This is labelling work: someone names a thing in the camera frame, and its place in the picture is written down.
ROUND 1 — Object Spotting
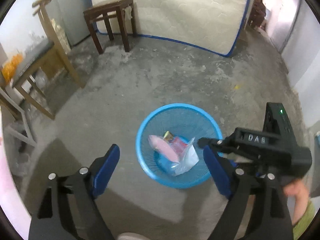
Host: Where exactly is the blue plastic trash basket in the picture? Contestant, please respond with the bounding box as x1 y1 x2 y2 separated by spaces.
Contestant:
136 103 222 189

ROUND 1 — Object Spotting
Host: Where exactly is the person's right hand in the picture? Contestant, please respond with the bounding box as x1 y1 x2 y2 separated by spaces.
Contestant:
283 179 309 225

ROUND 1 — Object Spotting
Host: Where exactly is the clear plastic bag in basket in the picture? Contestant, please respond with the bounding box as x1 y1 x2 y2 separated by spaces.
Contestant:
171 138 200 176

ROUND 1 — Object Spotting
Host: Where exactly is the red snack wrapper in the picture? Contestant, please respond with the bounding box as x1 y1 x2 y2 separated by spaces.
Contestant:
163 131 188 158

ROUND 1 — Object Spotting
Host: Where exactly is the pink wrapper in basket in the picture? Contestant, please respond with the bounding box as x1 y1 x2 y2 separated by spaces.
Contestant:
148 135 180 163

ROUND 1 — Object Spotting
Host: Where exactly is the white sneaker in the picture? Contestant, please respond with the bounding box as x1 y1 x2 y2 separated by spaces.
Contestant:
117 232 150 240

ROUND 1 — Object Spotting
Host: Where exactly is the wooden chair black seat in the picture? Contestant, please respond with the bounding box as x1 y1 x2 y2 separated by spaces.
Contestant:
12 0 85 120

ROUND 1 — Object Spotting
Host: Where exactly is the orange plastic bag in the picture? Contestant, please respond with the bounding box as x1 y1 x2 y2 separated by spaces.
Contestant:
2 53 23 84

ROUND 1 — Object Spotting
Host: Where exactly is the person in doorway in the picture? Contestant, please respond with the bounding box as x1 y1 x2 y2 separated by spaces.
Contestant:
247 0 266 29

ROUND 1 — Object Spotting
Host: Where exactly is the white mattress blue trim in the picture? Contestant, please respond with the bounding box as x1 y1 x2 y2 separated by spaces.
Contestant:
92 0 250 56

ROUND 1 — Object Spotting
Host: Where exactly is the dark wooden stool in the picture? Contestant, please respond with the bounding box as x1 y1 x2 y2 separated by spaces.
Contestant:
83 0 138 55

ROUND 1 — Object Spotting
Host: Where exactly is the grey refrigerator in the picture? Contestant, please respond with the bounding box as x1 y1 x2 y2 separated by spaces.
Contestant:
46 0 92 46

